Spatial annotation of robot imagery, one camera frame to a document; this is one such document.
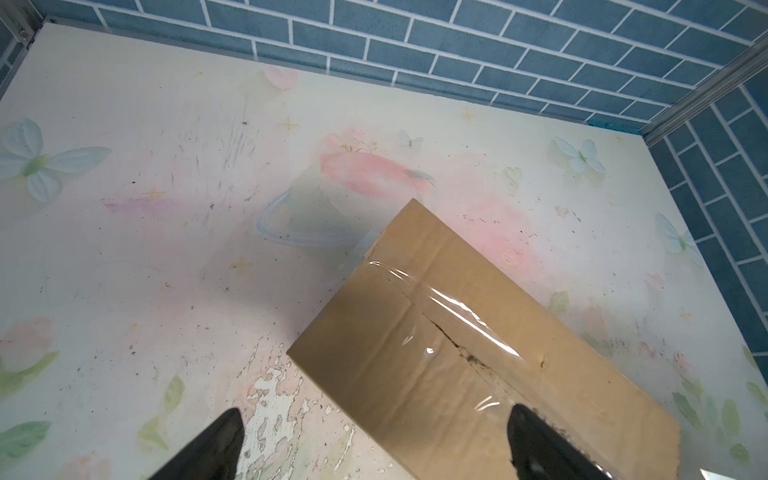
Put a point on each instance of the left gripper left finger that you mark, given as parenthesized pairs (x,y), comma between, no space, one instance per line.
(211,455)

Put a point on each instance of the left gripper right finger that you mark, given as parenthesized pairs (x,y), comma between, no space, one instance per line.
(539,452)

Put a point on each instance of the brown cardboard express box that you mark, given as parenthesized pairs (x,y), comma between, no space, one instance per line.
(427,346)

